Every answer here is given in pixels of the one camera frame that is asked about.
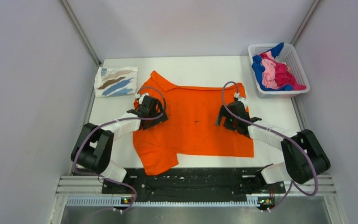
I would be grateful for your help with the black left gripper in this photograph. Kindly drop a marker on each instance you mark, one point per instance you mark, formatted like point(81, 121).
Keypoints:
point(155, 122)

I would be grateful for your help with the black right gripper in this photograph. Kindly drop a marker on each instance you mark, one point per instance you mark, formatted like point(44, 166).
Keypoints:
point(223, 112)

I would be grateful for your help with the orange t shirt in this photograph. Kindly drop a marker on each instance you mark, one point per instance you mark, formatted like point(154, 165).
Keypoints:
point(191, 126)

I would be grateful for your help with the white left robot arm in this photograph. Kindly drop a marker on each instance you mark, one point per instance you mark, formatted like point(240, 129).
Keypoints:
point(94, 145)

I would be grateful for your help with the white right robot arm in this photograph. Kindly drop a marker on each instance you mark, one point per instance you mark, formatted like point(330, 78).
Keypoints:
point(304, 157)

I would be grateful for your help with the light pink t shirt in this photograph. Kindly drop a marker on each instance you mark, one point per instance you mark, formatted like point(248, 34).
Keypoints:
point(268, 76)

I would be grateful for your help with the blue t shirt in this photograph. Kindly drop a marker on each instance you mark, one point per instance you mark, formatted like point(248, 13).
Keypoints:
point(255, 50)

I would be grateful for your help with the white plastic laundry basket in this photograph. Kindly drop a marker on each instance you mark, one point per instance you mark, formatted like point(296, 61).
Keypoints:
point(290, 57)

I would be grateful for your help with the magenta t shirt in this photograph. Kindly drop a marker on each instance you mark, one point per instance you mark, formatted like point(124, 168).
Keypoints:
point(286, 80)

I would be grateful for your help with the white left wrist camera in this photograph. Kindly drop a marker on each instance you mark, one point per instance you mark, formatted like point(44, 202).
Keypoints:
point(140, 97)

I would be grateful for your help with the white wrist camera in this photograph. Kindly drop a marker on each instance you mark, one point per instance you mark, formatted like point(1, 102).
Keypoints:
point(140, 97)
point(242, 100)

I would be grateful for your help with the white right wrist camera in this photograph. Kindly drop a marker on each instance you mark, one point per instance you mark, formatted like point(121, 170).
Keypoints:
point(242, 100)

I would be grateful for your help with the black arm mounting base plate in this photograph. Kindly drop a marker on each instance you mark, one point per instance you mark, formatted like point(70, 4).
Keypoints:
point(194, 185)

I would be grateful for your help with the aluminium frame rail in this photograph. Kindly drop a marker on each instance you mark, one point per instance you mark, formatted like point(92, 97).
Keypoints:
point(87, 191)

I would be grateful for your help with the left corner aluminium post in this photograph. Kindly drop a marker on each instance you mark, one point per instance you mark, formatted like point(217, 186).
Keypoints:
point(80, 31)

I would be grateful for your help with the corner aluminium post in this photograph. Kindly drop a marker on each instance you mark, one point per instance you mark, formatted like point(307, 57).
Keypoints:
point(80, 31)
point(311, 11)

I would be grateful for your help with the right corner aluminium post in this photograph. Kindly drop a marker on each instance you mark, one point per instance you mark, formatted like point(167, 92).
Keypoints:
point(311, 11)

